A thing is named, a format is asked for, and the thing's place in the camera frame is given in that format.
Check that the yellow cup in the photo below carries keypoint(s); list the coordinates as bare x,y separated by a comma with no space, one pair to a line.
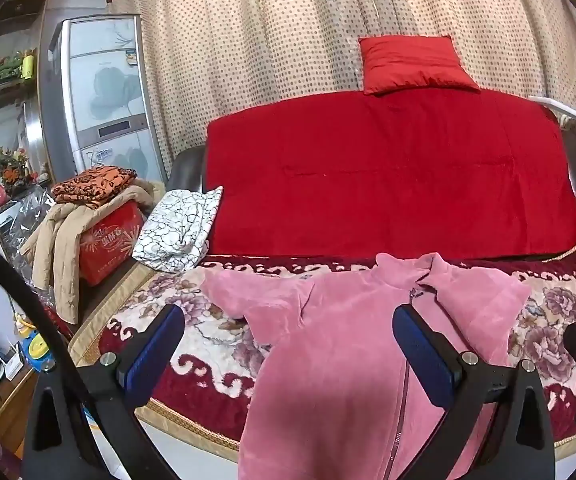
28,67

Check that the white standing air conditioner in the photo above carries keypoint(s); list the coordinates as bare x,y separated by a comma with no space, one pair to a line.
107,95

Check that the blue yellow toy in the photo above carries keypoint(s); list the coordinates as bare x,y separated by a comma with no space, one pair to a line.
35,347

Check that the white crackle pattern cloth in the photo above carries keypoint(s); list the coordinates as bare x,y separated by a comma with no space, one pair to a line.
177,230

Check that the floral plush blanket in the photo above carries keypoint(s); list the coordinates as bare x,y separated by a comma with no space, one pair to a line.
217,340

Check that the clear plastic sheet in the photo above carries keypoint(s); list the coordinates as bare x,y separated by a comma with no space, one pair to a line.
22,220

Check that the wooden display cabinet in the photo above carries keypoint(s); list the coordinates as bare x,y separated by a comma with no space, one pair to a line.
17,10

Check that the orange flower arrangement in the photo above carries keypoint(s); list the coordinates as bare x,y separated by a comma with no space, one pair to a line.
15,167

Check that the white topped wooden panel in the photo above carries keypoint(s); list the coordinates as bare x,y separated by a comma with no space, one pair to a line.
563,107

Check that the green artificial plant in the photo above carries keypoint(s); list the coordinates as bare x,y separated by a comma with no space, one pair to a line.
3,67

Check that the beige coat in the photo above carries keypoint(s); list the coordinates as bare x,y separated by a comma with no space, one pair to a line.
62,240

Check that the red pillow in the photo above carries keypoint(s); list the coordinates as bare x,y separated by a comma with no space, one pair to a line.
413,65

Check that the red cardboard box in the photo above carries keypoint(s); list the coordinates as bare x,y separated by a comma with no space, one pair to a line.
110,245

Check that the red quilt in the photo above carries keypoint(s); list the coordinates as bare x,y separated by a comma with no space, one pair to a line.
393,175

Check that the beige dotted curtain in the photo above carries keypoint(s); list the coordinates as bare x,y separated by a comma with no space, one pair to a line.
268,35

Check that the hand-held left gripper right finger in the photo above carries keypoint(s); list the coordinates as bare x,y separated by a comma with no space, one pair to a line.
423,355

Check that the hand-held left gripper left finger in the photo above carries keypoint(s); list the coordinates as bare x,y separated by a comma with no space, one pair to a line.
157,350

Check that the orange black patterned cloth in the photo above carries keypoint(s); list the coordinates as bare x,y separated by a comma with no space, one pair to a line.
92,185

